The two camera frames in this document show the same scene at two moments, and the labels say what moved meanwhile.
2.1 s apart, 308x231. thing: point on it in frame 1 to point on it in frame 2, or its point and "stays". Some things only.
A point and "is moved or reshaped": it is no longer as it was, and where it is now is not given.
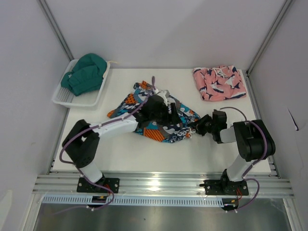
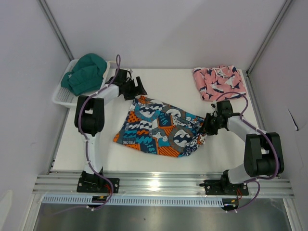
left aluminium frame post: [56, 29] stays
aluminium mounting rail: [163, 185] stays
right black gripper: [198, 125] to [205, 128]
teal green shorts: [86, 76] stays
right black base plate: [225, 187] stays
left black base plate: [84, 186] stays
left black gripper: [173, 118] to [135, 93]
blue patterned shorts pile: [130, 104] is moved or reshaped
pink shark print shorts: [222, 83] stays
